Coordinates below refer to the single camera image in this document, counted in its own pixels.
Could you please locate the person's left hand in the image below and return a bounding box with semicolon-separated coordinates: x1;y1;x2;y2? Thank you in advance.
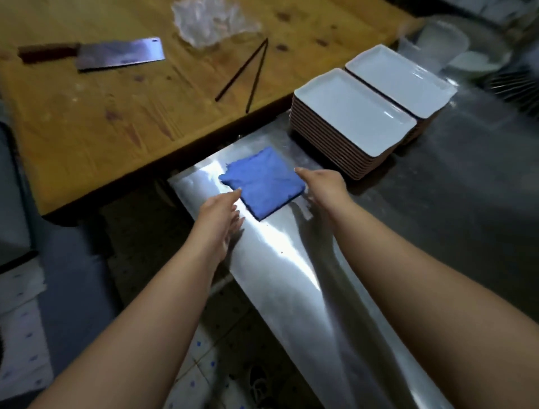
189;188;246;264

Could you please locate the person's right hand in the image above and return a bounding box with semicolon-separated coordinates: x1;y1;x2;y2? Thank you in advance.
294;167;350;224

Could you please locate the blue cloth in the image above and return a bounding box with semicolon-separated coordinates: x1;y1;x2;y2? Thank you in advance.
218;146;306;222

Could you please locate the stack of white plates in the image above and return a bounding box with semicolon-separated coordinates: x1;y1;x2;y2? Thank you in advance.
345;44;459;144
289;67;418;181

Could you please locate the steel work table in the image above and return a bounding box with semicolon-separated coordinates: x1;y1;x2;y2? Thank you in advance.
167;63;539;409

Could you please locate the person's left forearm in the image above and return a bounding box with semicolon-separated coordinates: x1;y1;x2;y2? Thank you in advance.
29;246;226;409

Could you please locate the person's right forearm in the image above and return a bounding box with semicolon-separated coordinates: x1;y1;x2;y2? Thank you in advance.
322;193;539;409

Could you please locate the black chopstick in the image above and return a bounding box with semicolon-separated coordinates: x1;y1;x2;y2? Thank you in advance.
245;38;270;115
214;38;269;103

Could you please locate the wooden table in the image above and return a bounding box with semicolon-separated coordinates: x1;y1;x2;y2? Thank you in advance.
0;0;424;216

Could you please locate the black shoe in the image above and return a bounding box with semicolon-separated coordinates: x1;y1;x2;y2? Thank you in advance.
248;364;270;407

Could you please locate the clear glass bowl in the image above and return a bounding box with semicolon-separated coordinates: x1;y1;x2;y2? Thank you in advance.
398;20;471;72

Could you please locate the crumpled clear plastic bag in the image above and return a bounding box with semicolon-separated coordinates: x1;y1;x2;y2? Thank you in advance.
171;0;262;48

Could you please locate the steel cleaver with dark handle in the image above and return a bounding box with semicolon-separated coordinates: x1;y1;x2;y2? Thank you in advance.
17;37;166;71

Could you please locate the wire mixer guard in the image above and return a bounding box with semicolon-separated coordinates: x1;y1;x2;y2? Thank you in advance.
488;69;539;117

